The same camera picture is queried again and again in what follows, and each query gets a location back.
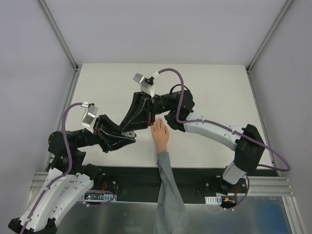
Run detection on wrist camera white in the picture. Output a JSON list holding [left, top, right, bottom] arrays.
[[133, 71, 160, 98], [81, 101, 98, 133]]

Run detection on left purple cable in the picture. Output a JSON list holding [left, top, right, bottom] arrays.
[[19, 102, 115, 234]]

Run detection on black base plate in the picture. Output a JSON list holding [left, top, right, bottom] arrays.
[[46, 165, 276, 204]]

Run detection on purple cable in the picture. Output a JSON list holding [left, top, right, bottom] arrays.
[[19, 102, 115, 234], [158, 68, 292, 215]]

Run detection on mannequin hand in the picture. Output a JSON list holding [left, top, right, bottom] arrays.
[[151, 118, 169, 154]]

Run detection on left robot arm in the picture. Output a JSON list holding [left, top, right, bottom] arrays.
[[8, 114, 139, 234]]

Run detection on right white cable duct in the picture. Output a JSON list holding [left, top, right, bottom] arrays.
[[205, 196, 222, 205]]

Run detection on right aluminium frame post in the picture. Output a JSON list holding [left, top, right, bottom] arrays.
[[246, 0, 295, 74]]

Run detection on left aluminium frame post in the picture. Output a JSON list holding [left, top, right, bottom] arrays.
[[37, 0, 79, 72]]

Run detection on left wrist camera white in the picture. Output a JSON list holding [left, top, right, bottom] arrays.
[[81, 101, 98, 133]]

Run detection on left white cable duct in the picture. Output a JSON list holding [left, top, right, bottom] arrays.
[[79, 193, 117, 203]]

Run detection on grey sleeve forearm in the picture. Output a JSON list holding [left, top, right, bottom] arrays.
[[154, 152, 190, 234]]

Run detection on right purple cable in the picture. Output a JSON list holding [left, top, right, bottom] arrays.
[[158, 68, 292, 215]]

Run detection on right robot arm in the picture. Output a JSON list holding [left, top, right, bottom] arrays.
[[119, 89, 264, 195]]

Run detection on white cable duct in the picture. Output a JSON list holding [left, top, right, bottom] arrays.
[[205, 196, 222, 205], [79, 193, 117, 203]]

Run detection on aluminium rail bar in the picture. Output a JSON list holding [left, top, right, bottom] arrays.
[[30, 172, 294, 197]]

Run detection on aluminium frame post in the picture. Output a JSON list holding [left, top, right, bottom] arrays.
[[37, 0, 79, 72], [246, 0, 295, 74]]

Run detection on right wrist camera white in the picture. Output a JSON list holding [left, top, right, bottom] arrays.
[[133, 71, 160, 98]]

